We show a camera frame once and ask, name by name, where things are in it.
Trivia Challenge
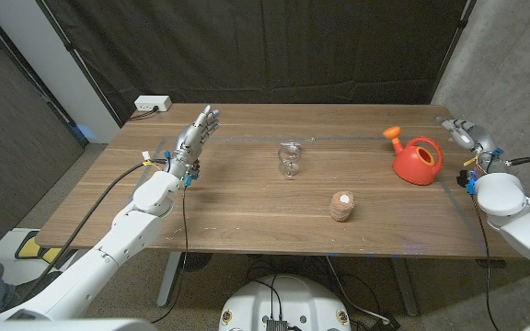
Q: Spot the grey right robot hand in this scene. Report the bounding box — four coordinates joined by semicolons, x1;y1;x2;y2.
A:
434;116;508;176

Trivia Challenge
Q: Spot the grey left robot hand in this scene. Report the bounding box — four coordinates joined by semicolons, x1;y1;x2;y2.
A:
166;104;221;180

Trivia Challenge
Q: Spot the red orange watering can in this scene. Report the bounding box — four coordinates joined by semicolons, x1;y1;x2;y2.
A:
382;125;445;187

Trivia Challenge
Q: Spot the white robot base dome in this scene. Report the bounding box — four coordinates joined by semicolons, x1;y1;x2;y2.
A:
218;274;352;331

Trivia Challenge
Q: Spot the white power strip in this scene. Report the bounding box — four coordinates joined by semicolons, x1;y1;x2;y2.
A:
133;95;173;112

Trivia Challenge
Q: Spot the black backdrop stand pole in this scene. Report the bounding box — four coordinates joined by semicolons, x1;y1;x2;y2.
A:
430;0;478;105
34;0;123;128

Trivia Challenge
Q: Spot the clear glass jar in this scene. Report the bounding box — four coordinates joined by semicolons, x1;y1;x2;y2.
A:
277;142;303;178

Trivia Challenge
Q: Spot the black backdrop curtain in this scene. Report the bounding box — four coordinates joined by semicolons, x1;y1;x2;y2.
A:
34;0;478;125

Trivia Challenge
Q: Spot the black round floor fan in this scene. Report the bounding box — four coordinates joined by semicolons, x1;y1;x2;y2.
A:
178;251;213;272

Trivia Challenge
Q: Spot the grey table leg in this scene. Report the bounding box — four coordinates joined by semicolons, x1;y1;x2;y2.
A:
156;251;183;308
391;257;421;317

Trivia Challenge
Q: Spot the brown cork stack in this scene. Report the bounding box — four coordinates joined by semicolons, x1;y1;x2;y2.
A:
328;190;356;223

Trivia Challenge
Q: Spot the dark grey door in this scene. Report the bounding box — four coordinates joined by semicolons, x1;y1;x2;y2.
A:
0;8;86;243

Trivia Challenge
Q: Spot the yellow black floor pedal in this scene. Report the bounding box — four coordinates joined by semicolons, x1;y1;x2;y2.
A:
15;231;71;267

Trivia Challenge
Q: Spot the black box on base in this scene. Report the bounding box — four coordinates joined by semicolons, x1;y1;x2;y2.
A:
264;317;290;331

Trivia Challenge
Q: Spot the black power adapter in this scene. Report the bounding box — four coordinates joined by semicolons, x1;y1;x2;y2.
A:
369;314;402;331

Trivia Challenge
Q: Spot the white floor platform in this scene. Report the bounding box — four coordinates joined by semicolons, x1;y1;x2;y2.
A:
0;227;78;286

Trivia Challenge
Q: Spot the white robot torso shell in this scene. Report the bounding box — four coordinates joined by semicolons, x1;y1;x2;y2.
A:
0;318;158;331

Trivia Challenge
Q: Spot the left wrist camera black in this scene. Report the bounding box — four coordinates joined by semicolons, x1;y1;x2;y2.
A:
182;160;202;188

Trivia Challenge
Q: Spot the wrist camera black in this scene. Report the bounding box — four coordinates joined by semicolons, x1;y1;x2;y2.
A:
456;168;478;197
182;160;202;188

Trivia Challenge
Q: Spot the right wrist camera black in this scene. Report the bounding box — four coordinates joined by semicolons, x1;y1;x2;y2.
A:
456;168;478;197

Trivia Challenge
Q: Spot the black power strip cable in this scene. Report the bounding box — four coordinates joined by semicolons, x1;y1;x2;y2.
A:
129;106;160;121

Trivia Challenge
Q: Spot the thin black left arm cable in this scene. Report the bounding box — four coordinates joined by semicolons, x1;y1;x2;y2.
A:
150;185;190;325

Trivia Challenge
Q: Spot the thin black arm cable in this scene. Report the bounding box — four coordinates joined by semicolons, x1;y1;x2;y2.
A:
469;192;501;331
150;185;190;325

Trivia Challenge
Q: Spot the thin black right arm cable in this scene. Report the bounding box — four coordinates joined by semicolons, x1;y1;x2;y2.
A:
469;192;501;331

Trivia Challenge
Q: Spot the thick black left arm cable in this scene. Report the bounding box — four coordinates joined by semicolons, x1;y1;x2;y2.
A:
28;158;169;300

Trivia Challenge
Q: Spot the white floor cable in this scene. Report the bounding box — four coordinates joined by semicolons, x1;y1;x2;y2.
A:
323;255;391;325

